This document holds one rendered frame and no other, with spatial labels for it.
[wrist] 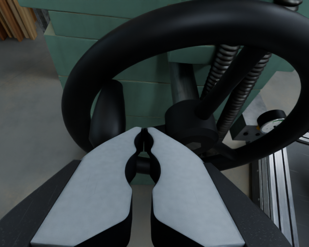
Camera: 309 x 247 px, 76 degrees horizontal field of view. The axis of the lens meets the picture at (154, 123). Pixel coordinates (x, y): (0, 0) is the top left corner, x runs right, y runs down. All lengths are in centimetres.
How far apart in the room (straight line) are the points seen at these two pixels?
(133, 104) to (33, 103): 99
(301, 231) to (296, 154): 36
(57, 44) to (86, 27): 6
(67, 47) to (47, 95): 104
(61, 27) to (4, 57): 142
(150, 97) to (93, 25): 19
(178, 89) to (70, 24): 20
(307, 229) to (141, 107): 84
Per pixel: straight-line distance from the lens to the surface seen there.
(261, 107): 62
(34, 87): 149
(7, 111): 142
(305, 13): 29
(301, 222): 106
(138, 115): 52
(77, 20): 36
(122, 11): 34
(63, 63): 42
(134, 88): 44
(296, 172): 115
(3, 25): 192
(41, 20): 132
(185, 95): 25
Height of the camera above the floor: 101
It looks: 55 degrees down
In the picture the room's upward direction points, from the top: 13 degrees clockwise
